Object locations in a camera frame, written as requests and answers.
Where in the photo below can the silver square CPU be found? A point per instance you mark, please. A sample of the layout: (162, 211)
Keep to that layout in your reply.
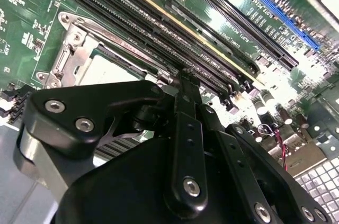
(114, 73)

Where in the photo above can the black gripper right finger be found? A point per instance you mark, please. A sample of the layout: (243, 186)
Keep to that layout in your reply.
(238, 155)

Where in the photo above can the metal socket cover frame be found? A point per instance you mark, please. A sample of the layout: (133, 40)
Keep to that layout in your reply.
(79, 62)

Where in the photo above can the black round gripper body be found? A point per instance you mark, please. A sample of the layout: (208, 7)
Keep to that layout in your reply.
(119, 195)

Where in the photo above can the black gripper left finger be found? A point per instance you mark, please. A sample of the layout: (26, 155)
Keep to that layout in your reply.
(79, 102)

